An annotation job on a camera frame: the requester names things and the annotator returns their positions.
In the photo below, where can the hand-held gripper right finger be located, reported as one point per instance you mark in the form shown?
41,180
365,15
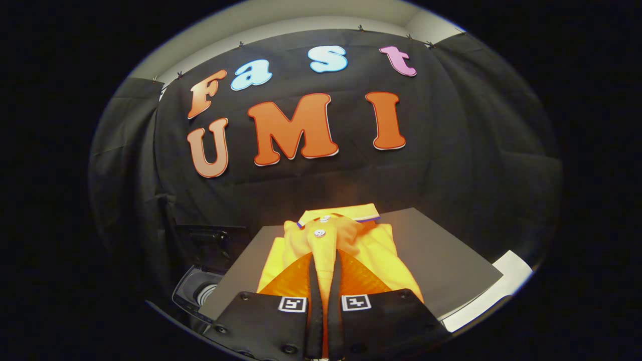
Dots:
386,321

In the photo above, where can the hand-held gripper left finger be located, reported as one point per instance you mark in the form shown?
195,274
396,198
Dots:
261,321

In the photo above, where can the grey washing machine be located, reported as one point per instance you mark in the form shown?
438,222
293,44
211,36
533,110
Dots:
188,292

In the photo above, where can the dark transparent washing machine lid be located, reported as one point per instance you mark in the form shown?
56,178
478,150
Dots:
210,245

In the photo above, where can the yellow polo shirt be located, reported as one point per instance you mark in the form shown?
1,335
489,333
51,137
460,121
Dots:
351,235

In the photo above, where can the white board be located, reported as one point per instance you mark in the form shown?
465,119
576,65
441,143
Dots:
501,281

